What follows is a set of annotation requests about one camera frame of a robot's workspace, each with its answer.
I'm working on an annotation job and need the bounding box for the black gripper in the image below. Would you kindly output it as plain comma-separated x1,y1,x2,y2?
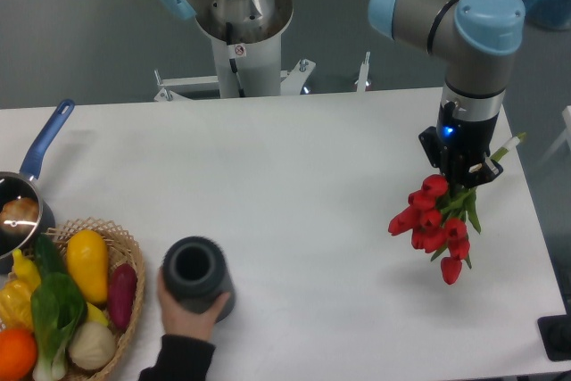
418,101,503,187

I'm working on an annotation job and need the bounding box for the red tulip bouquet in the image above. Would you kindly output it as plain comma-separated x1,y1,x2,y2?
387,132,527,286

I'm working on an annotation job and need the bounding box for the dark grey cylindrical vase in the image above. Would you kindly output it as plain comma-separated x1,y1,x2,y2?
162,236,236,322

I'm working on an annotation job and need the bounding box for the black sleeved forearm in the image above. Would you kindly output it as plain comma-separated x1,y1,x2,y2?
138,335,216,381

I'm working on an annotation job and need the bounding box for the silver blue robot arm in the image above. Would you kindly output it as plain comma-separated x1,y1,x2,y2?
160,0,525,188

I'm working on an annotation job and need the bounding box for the person's hand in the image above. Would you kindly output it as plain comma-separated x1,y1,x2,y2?
157,268,231,342

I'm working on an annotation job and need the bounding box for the black device at edge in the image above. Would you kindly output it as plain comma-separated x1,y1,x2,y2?
537,315,570,361

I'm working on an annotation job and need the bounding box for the woven wicker basket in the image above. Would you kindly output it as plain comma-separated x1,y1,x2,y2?
0,216,147,381

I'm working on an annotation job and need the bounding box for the purple sweet potato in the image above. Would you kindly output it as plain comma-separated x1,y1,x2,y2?
107,263,137,331

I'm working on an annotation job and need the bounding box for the yellow squash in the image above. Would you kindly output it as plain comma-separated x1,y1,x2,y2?
66,229,109,306

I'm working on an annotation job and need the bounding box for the yellow banana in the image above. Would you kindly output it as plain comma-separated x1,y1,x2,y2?
86,302,109,327

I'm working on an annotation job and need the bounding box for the white onion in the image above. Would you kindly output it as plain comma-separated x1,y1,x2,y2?
68,322,117,370

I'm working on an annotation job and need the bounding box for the green bok choy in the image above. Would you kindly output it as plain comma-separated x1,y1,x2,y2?
30,271,88,381

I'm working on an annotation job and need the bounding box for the brown bread in pan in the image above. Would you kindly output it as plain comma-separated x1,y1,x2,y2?
1,197,39,228

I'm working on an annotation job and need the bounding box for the small yellow pepper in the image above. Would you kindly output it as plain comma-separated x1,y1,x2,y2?
12,249,41,292

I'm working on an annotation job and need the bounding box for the yellow bell pepper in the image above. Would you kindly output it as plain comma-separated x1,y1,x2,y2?
1,279,34,331

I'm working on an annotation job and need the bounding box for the orange fruit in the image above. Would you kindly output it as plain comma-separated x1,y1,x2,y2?
1,328,37,380

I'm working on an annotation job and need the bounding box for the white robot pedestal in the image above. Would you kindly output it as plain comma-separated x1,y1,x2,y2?
153,0,371,103

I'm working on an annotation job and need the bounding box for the blue handled saucepan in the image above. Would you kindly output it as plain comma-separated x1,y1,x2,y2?
1,99,75,275

